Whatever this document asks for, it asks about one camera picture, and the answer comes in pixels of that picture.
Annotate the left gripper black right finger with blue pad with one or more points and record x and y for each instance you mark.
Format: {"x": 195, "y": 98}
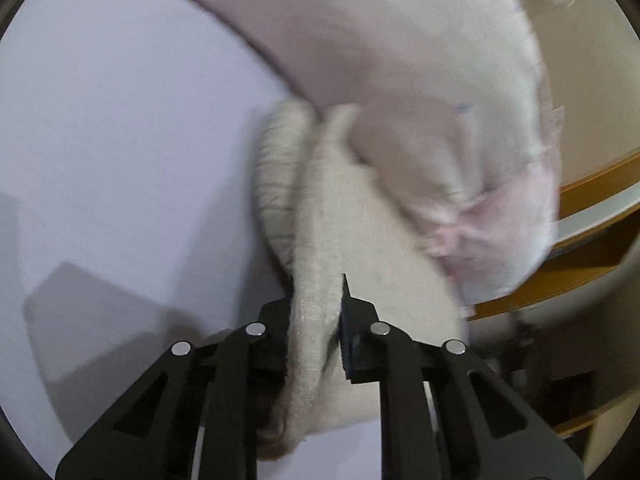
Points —
{"x": 444, "y": 413}

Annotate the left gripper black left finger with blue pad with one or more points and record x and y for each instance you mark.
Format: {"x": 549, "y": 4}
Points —
{"x": 194, "y": 413}

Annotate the beige cable-knit sweater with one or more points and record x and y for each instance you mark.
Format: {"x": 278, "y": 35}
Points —
{"x": 333, "y": 231}

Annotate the wooden headboard shelf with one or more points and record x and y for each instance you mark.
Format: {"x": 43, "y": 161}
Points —
{"x": 579, "y": 313}

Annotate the pink floral pillow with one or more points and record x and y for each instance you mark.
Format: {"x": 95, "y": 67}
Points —
{"x": 455, "y": 117}

